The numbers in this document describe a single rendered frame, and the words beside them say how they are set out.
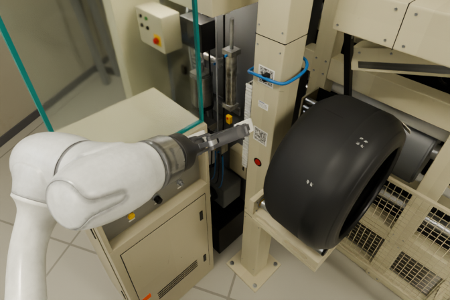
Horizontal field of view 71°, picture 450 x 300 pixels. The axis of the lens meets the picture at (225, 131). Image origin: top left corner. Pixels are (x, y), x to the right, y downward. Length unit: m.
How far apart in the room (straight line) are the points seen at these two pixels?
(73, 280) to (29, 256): 1.91
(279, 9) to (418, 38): 0.43
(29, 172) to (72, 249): 2.08
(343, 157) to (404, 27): 0.45
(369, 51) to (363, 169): 0.53
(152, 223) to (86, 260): 1.14
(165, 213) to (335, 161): 0.81
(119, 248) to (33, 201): 0.91
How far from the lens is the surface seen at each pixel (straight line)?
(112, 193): 0.45
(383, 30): 1.20
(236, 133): 0.62
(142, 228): 1.48
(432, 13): 1.14
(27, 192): 0.59
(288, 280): 2.35
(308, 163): 1.05
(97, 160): 0.47
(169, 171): 0.53
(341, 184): 1.03
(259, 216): 1.52
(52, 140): 0.58
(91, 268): 2.52
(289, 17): 1.05
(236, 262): 2.35
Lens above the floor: 2.11
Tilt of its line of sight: 41 degrees down
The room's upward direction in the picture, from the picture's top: straight up
